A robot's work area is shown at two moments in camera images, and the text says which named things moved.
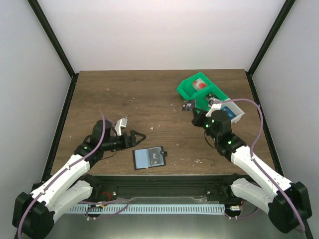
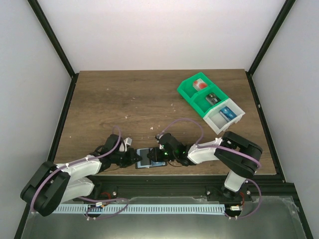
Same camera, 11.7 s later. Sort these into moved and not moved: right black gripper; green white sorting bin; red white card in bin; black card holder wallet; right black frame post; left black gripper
Moved: left black gripper; right black gripper
Not moved: black card holder wallet; red white card in bin; right black frame post; green white sorting bin
